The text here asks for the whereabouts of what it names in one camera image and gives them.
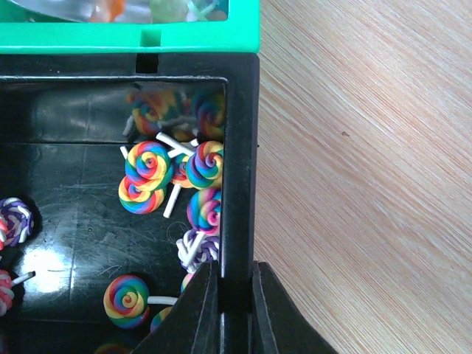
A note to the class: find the red white swirl lollipop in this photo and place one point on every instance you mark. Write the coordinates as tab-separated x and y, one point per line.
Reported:
7	283

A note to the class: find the rainbow swirl lollipop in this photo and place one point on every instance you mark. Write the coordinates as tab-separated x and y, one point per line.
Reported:
199	168
141	202
148	166
204	211
126	301

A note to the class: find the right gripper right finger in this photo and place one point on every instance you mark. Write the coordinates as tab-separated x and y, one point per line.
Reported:
278	325

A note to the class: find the black bin of lollipops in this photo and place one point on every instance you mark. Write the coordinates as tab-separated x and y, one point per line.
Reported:
61	123

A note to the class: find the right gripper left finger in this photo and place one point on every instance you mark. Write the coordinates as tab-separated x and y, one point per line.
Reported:
191	326

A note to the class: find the green bin of gummy candies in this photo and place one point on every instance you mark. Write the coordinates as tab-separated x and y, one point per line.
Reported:
63	27

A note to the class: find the purple white swirl lollipop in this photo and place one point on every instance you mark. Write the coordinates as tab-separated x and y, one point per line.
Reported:
196	248
17	222

